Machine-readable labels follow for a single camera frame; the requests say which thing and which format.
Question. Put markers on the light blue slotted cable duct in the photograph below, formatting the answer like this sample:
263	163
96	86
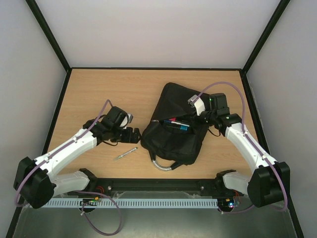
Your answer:
126	203

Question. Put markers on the silver green tip pen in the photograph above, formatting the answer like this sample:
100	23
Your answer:
125	153

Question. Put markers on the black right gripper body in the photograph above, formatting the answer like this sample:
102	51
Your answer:
201	119

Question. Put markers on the black backpack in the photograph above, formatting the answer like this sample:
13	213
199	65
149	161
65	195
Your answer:
169	148

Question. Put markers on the blue cap highlighter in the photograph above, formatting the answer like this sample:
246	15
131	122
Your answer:
178	127

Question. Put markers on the black cage frame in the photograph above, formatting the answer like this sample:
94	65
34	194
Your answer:
243	74

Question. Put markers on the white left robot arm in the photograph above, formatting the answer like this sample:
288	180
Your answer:
39	180

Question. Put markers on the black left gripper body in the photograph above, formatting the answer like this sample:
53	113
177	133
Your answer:
121	137

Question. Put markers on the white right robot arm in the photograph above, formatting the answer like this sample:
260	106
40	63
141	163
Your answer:
270	179

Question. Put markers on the blue cap whiteboard marker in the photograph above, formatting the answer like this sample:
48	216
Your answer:
175	122

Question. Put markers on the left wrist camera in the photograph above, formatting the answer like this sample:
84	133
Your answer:
127	119

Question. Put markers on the black aluminium mounting rail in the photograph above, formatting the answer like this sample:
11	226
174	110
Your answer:
204	187

